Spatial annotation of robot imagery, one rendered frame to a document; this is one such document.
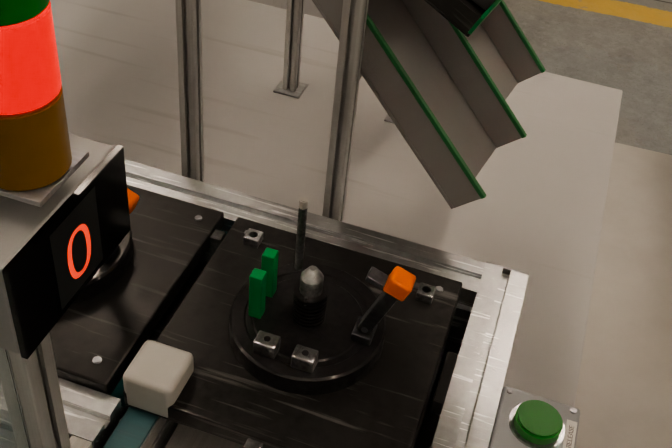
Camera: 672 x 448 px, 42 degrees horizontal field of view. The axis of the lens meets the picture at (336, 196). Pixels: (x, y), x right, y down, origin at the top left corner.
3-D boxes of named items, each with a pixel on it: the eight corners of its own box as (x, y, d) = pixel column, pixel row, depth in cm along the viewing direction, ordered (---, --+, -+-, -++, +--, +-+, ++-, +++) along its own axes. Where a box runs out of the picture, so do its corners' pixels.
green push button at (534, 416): (560, 420, 77) (566, 406, 76) (554, 458, 74) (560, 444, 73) (515, 406, 78) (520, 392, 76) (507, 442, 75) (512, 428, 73)
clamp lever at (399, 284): (378, 324, 78) (418, 275, 73) (371, 340, 76) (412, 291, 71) (343, 303, 78) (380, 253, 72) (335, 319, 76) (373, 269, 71)
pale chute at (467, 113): (495, 147, 101) (527, 134, 98) (451, 210, 92) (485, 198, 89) (359, -64, 95) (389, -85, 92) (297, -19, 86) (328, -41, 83)
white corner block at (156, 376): (196, 382, 77) (195, 351, 74) (172, 422, 74) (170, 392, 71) (147, 365, 78) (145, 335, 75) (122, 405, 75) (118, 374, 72)
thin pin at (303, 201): (303, 265, 83) (309, 197, 78) (300, 271, 83) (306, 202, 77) (295, 263, 84) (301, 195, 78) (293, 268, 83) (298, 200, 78)
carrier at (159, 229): (224, 226, 93) (224, 129, 85) (107, 400, 75) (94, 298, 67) (23, 167, 97) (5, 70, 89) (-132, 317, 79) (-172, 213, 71)
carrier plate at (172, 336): (460, 295, 88) (463, 280, 86) (395, 499, 70) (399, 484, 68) (237, 230, 92) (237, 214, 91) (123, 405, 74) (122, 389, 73)
